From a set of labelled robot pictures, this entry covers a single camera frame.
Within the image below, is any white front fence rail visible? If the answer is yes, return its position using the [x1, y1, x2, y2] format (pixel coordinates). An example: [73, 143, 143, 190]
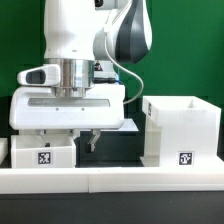
[0, 167, 224, 194]

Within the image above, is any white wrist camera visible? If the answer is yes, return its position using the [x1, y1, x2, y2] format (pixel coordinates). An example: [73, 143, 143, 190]
[17, 64, 61, 86]

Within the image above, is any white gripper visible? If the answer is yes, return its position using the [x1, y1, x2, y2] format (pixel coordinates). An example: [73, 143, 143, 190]
[9, 84, 125, 153]

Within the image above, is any white front drawer tray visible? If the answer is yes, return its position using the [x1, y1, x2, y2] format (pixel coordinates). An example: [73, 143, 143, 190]
[11, 134, 76, 168]

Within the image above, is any white cable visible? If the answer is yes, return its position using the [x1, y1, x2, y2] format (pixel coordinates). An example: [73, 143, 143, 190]
[103, 26, 145, 106]

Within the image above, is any fiducial marker sheet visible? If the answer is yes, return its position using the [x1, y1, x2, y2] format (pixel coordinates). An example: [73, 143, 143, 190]
[80, 118, 138, 132]

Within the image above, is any white drawer cabinet box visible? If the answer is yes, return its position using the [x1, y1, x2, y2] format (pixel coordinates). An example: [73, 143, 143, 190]
[141, 96, 222, 167]

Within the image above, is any white left fence block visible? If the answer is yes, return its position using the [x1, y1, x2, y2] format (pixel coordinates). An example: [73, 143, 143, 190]
[0, 138, 8, 165]

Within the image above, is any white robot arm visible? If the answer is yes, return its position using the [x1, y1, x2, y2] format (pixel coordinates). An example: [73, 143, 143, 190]
[9, 0, 152, 145]

